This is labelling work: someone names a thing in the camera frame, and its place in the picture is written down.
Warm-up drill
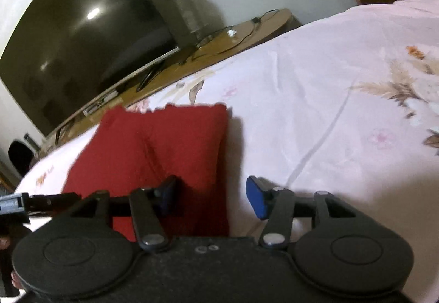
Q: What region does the black curved television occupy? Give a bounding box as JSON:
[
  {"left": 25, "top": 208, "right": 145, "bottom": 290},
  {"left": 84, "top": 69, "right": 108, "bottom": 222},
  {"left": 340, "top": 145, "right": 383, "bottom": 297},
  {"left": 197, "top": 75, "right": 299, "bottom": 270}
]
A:
[{"left": 1, "top": 0, "right": 178, "bottom": 135}]

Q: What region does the white floral bed sheet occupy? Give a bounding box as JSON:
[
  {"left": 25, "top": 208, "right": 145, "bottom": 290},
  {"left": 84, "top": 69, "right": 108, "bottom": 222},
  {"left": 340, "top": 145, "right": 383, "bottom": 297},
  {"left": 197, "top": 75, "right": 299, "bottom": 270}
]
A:
[{"left": 17, "top": 0, "right": 438, "bottom": 302}]

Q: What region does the small white adapter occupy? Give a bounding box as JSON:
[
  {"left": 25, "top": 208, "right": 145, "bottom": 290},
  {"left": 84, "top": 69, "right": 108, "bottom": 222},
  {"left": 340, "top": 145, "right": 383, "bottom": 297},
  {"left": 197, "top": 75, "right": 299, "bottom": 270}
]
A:
[{"left": 227, "top": 29, "right": 237, "bottom": 38}]

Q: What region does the red knitted garment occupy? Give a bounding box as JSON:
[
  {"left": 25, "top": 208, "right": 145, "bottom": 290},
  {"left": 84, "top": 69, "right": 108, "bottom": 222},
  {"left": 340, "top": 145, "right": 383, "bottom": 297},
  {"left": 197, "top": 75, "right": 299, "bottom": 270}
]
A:
[{"left": 63, "top": 104, "right": 229, "bottom": 237}]

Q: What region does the grey set-top box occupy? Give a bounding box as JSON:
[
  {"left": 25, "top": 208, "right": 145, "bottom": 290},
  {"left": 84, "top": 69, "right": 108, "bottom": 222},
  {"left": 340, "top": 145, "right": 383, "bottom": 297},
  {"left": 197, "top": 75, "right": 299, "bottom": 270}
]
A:
[{"left": 83, "top": 90, "right": 118, "bottom": 116}]

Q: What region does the person's left hand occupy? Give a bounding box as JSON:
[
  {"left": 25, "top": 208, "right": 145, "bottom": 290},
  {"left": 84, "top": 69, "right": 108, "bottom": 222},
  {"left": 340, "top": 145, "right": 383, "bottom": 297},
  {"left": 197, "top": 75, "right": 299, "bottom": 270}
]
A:
[{"left": 1, "top": 236, "right": 22, "bottom": 298}]

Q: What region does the black power cable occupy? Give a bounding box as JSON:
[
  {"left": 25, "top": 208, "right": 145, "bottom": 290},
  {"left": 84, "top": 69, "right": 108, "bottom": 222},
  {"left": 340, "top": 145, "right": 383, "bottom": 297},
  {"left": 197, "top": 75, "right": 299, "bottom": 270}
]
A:
[{"left": 178, "top": 9, "right": 281, "bottom": 65}]

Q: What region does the black chair back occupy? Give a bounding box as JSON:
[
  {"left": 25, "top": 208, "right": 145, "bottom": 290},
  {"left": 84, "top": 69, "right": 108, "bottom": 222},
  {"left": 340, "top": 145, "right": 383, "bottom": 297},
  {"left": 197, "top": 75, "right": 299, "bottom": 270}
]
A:
[{"left": 7, "top": 140, "right": 34, "bottom": 177}]

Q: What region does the wooden TV console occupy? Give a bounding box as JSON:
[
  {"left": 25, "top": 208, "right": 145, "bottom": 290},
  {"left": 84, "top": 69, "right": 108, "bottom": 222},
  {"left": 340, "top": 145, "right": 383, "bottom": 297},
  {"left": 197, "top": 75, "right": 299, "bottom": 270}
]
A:
[{"left": 36, "top": 9, "right": 301, "bottom": 159}]

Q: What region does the clear glass cylinder vase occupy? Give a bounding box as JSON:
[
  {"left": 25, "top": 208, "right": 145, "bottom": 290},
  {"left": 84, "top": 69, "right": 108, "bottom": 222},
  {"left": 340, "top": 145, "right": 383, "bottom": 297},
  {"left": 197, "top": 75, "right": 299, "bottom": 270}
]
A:
[{"left": 167, "top": 0, "right": 205, "bottom": 48}]

